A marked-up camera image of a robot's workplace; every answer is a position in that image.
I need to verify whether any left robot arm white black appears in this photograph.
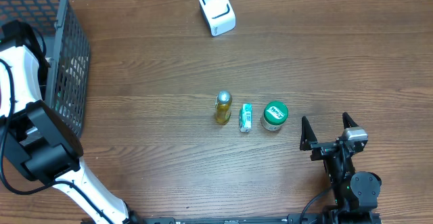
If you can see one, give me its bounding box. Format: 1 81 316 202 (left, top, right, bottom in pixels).
1 20 142 223

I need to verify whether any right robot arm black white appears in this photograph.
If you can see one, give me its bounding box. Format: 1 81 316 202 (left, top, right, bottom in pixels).
298 112 382 223

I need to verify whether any silver capped yellow drink bottle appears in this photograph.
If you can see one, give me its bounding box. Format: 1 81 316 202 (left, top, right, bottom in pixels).
214 91 233 125

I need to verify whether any green lidded jar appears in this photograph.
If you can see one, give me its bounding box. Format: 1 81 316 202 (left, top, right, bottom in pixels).
260 101 289 131

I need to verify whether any small green white carton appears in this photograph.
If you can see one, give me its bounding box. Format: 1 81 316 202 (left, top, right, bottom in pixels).
239 104 252 133

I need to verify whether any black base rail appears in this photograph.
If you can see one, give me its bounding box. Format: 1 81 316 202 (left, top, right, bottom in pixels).
81 212 383 224

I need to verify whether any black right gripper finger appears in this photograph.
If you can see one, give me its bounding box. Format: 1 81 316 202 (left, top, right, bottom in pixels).
300 116 318 150
342 112 358 129

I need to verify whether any white barcode scanner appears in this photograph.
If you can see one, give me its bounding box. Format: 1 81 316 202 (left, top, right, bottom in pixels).
199 0 236 37

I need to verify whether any dark grey plastic basket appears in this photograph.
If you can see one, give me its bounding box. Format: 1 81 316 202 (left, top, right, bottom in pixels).
1 0 91 136

